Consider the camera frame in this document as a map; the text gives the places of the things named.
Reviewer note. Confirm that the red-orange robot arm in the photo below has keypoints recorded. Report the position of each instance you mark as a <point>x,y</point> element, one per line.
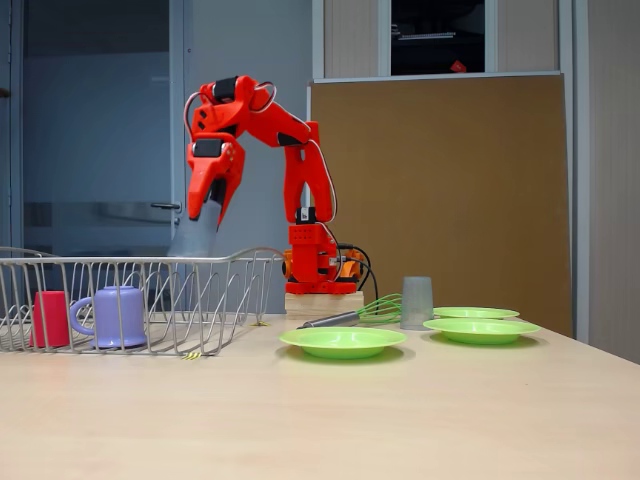
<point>300,175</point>

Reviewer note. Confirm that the red plastic cup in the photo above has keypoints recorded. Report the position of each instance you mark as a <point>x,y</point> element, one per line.
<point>50,312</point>

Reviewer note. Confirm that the yellow black striped tape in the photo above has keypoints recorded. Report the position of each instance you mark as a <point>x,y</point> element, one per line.
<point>260,324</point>
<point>192,356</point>

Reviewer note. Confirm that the brown board panel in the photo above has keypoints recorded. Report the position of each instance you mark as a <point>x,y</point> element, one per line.
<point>450,200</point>

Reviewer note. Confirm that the purple plastic mug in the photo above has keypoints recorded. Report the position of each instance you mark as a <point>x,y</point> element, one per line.
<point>120,310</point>

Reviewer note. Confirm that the small red object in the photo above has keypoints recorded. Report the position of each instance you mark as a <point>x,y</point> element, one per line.
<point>457,66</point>

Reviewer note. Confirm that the wooden base block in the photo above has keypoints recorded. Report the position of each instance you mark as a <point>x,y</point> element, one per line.
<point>320,302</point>

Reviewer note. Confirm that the green plastic plate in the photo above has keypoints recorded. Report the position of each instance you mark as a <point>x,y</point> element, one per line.
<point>475,313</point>
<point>345,342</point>
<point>480,330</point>

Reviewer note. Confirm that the orange clamp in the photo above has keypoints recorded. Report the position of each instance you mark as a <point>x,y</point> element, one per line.
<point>350,272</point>
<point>286,265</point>

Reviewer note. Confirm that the smoky translucent plastic cup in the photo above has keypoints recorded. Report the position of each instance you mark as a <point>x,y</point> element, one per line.
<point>417,305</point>

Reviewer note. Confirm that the grey glass door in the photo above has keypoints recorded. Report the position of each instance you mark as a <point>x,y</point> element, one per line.
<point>100,125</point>

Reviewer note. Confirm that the pale translucent plastic cup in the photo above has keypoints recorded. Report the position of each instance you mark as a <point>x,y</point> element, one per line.
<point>192,240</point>

